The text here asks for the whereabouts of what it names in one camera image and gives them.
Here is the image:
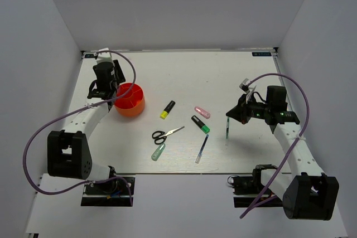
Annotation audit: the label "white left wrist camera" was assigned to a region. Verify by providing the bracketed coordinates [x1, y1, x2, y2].
[94, 48, 113, 64]

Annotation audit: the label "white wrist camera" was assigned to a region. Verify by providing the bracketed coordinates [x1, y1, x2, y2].
[239, 79, 256, 104]
[94, 48, 113, 64]

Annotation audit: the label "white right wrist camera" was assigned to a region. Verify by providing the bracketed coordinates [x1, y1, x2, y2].
[239, 79, 256, 104]

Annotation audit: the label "green cap black highlighter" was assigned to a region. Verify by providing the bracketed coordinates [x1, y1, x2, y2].
[191, 115, 210, 134]

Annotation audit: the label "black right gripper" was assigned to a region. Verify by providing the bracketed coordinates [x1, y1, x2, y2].
[226, 93, 271, 124]

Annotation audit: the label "green clear pen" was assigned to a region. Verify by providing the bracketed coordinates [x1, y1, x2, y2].
[225, 117, 230, 146]

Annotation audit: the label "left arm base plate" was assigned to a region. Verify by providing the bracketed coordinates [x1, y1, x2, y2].
[81, 176, 136, 207]

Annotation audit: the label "green translucent correction tape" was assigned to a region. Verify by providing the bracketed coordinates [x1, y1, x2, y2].
[151, 143, 166, 161]

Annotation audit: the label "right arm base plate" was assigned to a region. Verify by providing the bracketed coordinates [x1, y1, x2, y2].
[227, 164, 277, 208]

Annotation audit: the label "pink translucent correction tape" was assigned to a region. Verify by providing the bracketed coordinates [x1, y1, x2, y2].
[194, 106, 211, 119]

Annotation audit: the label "blue clear pen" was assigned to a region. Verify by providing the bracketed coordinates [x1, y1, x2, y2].
[195, 134, 209, 164]

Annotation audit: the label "black handled scissors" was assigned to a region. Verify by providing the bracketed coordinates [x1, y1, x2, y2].
[152, 126, 184, 145]

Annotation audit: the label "right blue table label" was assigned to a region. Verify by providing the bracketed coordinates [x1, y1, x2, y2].
[252, 52, 272, 57]

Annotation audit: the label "yellow cap black highlighter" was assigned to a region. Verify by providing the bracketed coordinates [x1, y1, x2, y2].
[160, 100, 176, 119]

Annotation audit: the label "orange round organizer container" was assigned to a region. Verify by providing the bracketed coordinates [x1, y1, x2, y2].
[114, 84, 145, 117]

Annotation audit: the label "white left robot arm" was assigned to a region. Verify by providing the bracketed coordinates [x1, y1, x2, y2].
[47, 60, 126, 193]

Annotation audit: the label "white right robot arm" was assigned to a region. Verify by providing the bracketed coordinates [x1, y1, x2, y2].
[226, 86, 339, 221]

